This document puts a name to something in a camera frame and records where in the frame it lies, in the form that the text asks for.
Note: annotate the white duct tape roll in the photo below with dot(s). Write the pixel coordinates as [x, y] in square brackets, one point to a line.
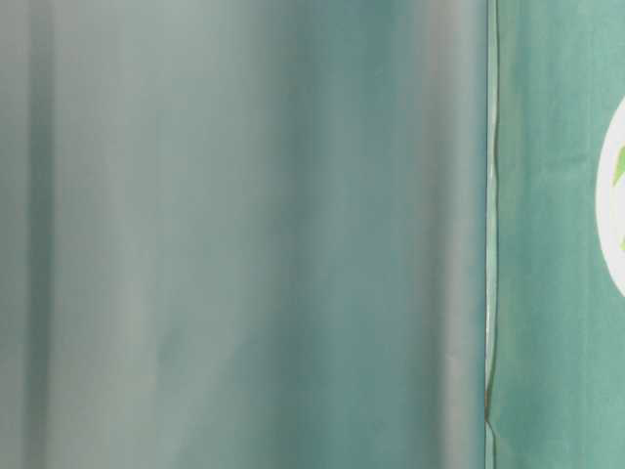
[609, 198]

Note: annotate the green table cloth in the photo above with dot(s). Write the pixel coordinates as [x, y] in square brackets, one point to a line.
[308, 234]

